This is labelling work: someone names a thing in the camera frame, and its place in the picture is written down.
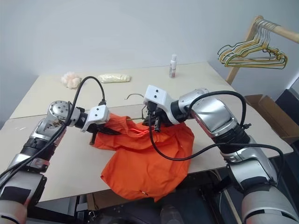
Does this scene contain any wooden clothes rack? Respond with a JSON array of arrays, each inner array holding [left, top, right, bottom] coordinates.
[[225, 15, 299, 86]]

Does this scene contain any black table frame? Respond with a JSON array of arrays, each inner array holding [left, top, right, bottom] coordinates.
[[37, 171, 246, 224]]

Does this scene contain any black case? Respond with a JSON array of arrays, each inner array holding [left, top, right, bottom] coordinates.
[[275, 81, 299, 114]]

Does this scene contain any crumpled white cloth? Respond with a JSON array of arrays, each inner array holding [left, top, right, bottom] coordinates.
[[61, 71, 82, 89]]

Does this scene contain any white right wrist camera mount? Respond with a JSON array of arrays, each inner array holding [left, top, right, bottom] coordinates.
[[142, 85, 175, 124]]

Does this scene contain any bunch of wire hangers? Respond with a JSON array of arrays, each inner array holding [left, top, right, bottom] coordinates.
[[219, 20, 287, 68]]

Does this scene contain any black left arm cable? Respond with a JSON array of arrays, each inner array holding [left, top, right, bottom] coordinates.
[[0, 76, 107, 187]]

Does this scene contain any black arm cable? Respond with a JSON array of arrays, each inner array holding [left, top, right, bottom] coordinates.
[[148, 90, 285, 185], [0, 76, 107, 187]]

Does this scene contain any grey wire hanger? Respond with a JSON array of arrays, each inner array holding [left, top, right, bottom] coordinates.
[[124, 92, 147, 122]]

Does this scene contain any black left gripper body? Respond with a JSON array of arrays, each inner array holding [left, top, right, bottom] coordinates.
[[90, 123, 106, 135]]

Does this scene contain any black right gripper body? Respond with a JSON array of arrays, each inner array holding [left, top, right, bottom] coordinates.
[[142, 101, 174, 128]]

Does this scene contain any orange t-shirt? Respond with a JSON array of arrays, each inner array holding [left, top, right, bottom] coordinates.
[[90, 113, 195, 203]]

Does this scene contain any brown cardboard box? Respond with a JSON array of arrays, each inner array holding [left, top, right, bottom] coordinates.
[[244, 94, 299, 145]]

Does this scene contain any pale yellow plastic bag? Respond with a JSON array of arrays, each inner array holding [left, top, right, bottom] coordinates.
[[98, 73, 132, 84]]

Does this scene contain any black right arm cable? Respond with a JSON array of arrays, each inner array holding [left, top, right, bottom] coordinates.
[[148, 90, 285, 185]]

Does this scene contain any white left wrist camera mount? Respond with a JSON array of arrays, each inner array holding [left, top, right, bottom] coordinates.
[[80, 105, 110, 133]]

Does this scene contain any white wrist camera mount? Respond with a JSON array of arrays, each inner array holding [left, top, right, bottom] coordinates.
[[142, 85, 175, 124], [80, 105, 110, 133]]

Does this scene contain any white spray bottle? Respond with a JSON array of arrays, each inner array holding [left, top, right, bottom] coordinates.
[[168, 54, 178, 79]]

